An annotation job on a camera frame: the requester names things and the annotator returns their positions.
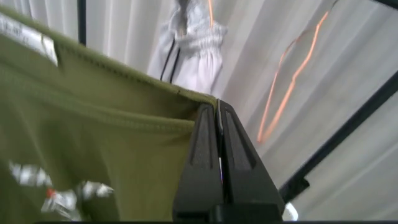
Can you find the pale grey shorts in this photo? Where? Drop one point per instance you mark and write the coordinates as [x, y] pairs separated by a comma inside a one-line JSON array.
[[199, 62]]

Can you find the green garment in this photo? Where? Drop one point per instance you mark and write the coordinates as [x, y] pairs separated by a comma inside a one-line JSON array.
[[93, 124]]

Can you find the black clothes rack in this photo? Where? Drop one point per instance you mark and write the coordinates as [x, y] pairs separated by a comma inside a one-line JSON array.
[[342, 133]]

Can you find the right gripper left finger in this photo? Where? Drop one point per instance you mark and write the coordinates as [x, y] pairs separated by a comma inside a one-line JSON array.
[[199, 174]]

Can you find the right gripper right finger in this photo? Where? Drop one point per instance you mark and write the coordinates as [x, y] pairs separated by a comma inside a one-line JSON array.
[[248, 186]]

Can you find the white curtain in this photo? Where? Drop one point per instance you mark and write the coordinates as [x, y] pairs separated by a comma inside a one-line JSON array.
[[124, 31]]

